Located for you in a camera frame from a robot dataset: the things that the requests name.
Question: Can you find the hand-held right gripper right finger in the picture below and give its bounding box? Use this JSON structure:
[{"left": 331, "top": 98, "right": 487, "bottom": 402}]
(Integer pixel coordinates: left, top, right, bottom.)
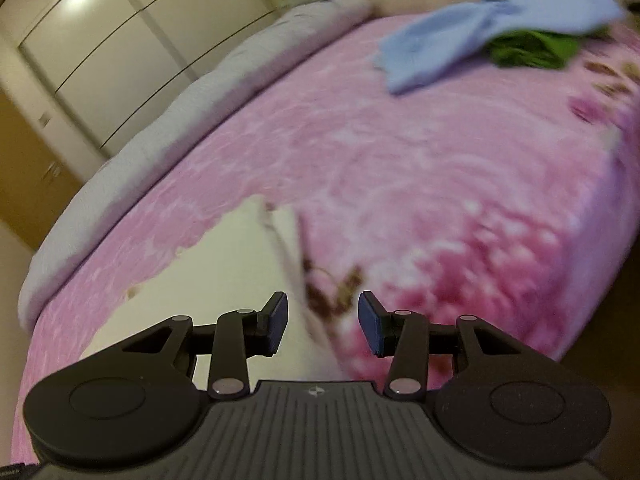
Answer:
[{"left": 358, "top": 291, "right": 561, "bottom": 401}]

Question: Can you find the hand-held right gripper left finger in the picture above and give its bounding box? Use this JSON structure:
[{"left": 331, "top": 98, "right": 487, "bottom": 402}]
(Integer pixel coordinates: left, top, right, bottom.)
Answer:
[{"left": 82, "top": 291, "right": 290, "bottom": 401}]

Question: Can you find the white striped knit sweater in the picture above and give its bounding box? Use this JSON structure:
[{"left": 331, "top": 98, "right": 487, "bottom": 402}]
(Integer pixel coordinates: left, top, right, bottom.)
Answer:
[{"left": 82, "top": 195, "right": 351, "bottom": 391}]

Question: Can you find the pink floral bed blanket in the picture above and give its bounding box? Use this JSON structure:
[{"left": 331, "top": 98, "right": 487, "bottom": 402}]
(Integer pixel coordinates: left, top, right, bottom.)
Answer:
[{"left": 10, "top": 0, "right": 640, "bottom": 466}]

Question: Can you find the grey striped duvet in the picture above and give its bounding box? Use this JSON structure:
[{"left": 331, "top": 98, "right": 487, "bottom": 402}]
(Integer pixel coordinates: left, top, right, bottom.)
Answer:
[{"left": 17, "top": 0, "right": 373, "bottom": 331}]

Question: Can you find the brown wooden door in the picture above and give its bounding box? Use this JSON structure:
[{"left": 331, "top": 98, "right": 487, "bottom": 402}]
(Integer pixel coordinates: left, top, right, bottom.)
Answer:
[{"left": 0, "top": 90, "right": 83, "bottom": 251}]

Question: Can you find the light blue garment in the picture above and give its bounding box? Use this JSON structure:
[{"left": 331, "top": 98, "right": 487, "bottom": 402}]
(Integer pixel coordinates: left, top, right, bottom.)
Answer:
[{"left": 372, "top": 0, "right": 626, "bottom": 96}]

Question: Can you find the green garment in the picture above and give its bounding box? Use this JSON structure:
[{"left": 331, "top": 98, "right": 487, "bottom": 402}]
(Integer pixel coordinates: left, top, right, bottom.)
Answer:
[{"left": 487, "top": 30, "right": 583, "bottom": 71}]

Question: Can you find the cream wardrobe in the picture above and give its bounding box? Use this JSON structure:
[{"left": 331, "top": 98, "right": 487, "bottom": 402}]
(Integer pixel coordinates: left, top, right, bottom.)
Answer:
[{"left": 0, "top": 0, "right": 281, "bottom": 161}]

